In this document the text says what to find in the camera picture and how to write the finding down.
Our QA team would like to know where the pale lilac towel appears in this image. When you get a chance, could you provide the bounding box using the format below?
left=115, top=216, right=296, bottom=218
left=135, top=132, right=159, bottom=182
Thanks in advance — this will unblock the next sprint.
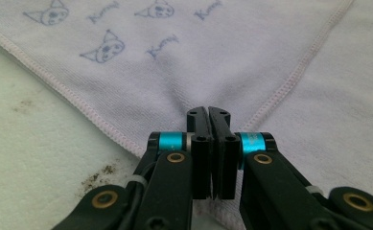
left=0, top=0, right=373, bottom=230

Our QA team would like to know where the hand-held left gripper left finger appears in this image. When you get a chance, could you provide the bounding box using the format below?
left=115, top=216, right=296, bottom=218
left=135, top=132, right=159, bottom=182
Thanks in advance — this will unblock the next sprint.
left=148, top=105, right=215, bottom=200

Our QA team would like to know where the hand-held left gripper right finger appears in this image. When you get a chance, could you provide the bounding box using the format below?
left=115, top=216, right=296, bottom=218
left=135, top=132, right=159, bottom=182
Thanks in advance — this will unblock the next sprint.
left=208, top=106, right=278, bottom=200

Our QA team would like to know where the white foam mat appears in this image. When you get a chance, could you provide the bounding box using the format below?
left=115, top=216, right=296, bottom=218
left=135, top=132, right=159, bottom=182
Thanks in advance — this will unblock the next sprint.
left=0, top=31, right=145, bottom=230

